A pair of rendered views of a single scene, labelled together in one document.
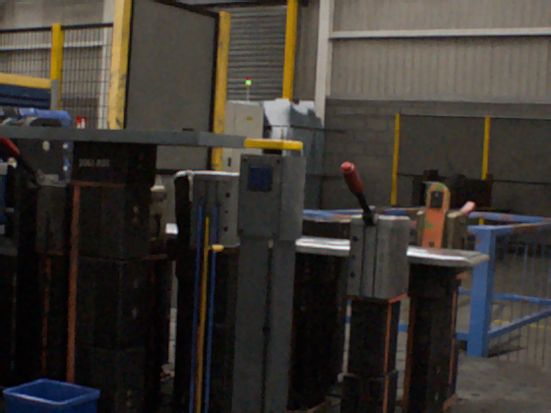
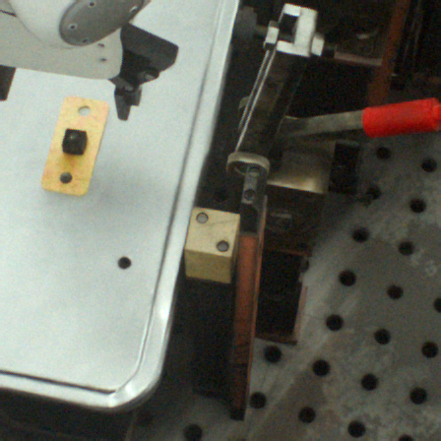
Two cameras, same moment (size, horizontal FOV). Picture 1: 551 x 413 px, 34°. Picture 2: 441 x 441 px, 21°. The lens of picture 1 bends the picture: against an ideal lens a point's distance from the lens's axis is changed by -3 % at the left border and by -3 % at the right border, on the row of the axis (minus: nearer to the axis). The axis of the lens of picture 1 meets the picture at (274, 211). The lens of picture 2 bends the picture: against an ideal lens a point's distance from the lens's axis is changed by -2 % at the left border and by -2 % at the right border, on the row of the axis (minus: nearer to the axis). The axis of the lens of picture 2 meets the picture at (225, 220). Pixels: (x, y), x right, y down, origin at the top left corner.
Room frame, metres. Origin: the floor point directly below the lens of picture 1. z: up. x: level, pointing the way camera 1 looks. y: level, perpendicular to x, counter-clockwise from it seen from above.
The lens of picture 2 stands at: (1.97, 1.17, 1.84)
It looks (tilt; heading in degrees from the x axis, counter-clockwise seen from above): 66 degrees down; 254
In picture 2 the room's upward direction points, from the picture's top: 1 degrees clockwise
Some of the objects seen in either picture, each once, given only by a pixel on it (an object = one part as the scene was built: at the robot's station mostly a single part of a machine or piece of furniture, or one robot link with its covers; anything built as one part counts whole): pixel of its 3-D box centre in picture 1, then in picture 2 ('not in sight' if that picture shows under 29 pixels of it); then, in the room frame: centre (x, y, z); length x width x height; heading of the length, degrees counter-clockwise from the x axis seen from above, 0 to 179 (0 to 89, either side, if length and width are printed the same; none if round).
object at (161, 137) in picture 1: (115, 136); not in sight; (1.36, 0.24, 1.16); 0.37 x 0.14 x 0.02; 64
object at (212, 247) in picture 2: not in sight; (213, 318); (1.89, 0.85, 0.88); 0.04 x 0.04 x 0.36; 64
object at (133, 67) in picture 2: not in sight; (141, 83); (1.91, 0.75, 1.11); 0.03 x 0.03 x 0.07; 64
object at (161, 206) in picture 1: (137, 297); not in sight; (1.56, 0.23, 0.89); 0.13 x 0.11 x 0.38; 154
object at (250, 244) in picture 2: not in sight; (245, 323); (1.87, 0.88, 0.95); 0.03 x 0.01 x 0.50; 64
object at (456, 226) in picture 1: (435, 308); not in sight; (1.68, -0.31, 0.88); 0.15 x 0.11 x 0.36; 154
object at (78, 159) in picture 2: not in sight; (74, 142); (1.97, 0.73, 1.01); 0.08 x 0.04 x 0.01; 65
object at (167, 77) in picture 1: (165, 180); not in sight; (5.04, 0.60, 1.00); 1.04 x 0.14 x 2.00; 148
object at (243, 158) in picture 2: not in sight; (248, 165); (1.85, 0.81, 1.06); 0.03 x 0.01 x 0.03; 154
